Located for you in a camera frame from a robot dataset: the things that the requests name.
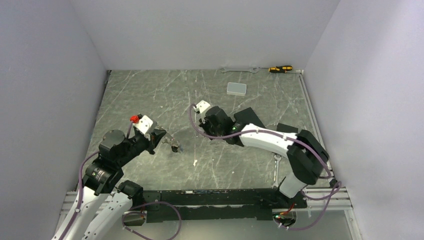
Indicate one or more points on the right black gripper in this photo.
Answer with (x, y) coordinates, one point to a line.
(204, 122)

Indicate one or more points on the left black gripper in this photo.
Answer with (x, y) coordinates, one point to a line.
(157, 134)

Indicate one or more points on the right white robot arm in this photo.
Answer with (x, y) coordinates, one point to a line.
(306, 156)

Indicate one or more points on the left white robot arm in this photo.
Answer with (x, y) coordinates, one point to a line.
(101, 198)

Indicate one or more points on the grey plastic box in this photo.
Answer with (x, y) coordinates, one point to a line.
(236, 89)

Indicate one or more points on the silver open-end wrench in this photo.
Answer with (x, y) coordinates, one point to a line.
(252, 70)

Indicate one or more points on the black rectangular device box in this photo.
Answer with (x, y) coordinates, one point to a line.
(283, 128)

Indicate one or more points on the yellow black screwdriver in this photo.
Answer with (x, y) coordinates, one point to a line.
(279, 69)

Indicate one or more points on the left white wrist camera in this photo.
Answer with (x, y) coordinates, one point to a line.
(143, 124)

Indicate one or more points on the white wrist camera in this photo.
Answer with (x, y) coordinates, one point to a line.
(202, 107)
(143, 124)

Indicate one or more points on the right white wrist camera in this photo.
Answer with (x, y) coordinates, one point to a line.
(202, 107)

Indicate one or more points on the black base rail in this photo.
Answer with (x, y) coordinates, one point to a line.
(218, 204)

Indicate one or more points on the aluminium frame rail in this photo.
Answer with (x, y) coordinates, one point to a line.
(340, 201)

